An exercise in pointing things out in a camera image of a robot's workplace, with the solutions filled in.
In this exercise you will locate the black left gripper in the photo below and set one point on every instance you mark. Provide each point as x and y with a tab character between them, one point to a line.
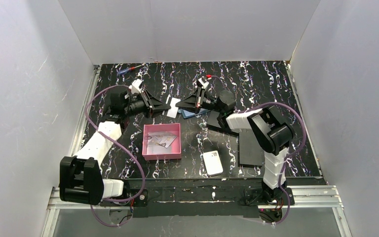
146	102

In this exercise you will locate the pink plastic tray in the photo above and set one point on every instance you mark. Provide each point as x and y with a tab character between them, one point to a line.
157	152

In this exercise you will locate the white small box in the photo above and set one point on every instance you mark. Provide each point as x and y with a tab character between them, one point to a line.
212	163

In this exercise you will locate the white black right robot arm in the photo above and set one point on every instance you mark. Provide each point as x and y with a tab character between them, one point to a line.
272	132

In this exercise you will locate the flat black rectangular box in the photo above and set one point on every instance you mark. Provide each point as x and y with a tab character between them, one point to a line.
250	152

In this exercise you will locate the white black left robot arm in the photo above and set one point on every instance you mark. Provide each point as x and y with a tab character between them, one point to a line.
81	178

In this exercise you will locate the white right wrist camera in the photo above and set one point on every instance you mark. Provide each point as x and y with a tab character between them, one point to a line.
203	83

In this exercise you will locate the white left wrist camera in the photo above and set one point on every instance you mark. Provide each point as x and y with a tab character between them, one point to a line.
135	88

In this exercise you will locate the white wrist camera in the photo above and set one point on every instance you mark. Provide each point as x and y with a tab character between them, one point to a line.
203	83
135	88

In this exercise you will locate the blue leather card holder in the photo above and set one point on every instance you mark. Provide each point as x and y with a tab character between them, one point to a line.
187	114

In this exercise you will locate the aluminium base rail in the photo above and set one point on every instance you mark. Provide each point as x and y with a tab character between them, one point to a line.
206	211

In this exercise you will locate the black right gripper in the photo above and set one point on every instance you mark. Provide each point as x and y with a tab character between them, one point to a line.
197	99

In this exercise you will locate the loose VIP card in tray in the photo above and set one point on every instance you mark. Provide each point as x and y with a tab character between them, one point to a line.
152	140

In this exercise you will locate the blue red handled screwdriver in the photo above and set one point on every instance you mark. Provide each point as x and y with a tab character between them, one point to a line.
128	69

